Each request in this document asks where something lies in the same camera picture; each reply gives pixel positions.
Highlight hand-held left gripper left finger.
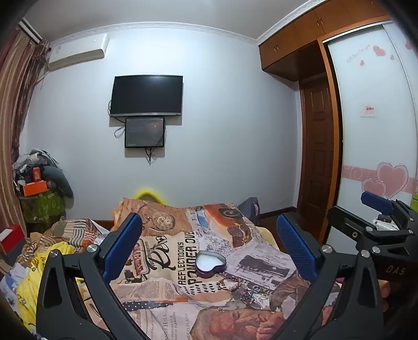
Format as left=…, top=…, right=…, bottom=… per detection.
left=37, top=212, right=151, bottom=340

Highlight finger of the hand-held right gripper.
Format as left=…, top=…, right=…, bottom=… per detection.
left=327, top=206, right=418, bottom=254
left=361, top=191, right=418, bottom=229

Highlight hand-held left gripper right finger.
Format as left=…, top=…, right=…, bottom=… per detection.
left=276, top=212, right=384, bottom=340

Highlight red string bracelet blue beads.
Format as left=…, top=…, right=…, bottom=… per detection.
left=241, top=289, right=266, bottom=306

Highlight red braided bracelet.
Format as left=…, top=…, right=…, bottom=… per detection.
left=222, top=277, right=250, bottom=296

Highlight purple heart-shaped tin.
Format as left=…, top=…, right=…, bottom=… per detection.
left=195, top=251, right=227, bottom=279

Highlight white appliance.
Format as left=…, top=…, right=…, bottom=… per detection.
left=372, top=214, right=399, bottom=230

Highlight brown striped cloth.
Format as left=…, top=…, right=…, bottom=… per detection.
left=20, top=217, right=112, bottom=262

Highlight white wardrobe door pink hearts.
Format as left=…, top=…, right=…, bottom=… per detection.
left=327, top=20, right=418, bottom=229

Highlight dark blue bag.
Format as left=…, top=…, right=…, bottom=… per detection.
left=238, top=197, right=262, bottom=226

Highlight yellow plastic object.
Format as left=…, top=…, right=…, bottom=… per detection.
left=135, top=187, right=169, bottom=206

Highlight printed newspaper-pattern blanket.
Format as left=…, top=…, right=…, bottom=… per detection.
left=75, top=196, right=347, bottom=340

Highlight brown wooden door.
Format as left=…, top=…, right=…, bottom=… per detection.
left=299, top=77, right=337, bottom=229

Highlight green patterned cloth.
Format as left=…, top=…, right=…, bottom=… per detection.
left=20, top=191, right=66, bottom=225

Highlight pile of clothes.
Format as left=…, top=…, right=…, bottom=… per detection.
left=13, top=149, right=74, bottom=200

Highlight yellow cloth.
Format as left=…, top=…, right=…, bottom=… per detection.
left=16, top=243, right=86, bottom=334

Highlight orange box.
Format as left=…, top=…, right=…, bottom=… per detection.
left=21, top=181, right=48, bottom=197

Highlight red box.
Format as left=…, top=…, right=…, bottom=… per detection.
left=0, top=225, right=25, bottom=259

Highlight wooden overhead cabinet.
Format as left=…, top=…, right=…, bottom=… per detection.
left=258, top=0, right=392, bottom=74

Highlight brown striped curtain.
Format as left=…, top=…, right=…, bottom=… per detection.
left=0, top=20, right=50, bottom=229

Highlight white air conditioner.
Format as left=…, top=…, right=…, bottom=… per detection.
left=47, top=33, right=110, bottom=70

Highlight small black wall monitor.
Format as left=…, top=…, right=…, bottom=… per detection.
left=124, top=117, right=166, bottom=149

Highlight black wall television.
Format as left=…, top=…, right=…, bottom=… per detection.
left=109, top=75, right=183, bottom=117

